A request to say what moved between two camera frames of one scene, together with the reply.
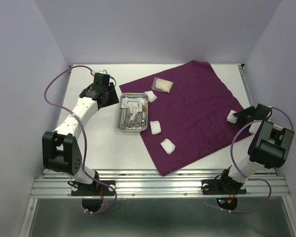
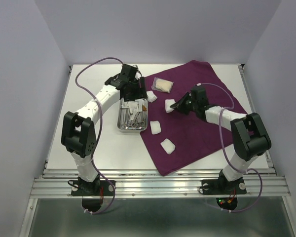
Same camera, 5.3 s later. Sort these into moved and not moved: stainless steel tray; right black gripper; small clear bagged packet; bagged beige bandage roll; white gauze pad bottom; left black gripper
Moved: right black gripper; left black gripper
Not moved: small clear bagged packet; stainless steel tray; white gauze pad bottom; bagged beige bandage roll
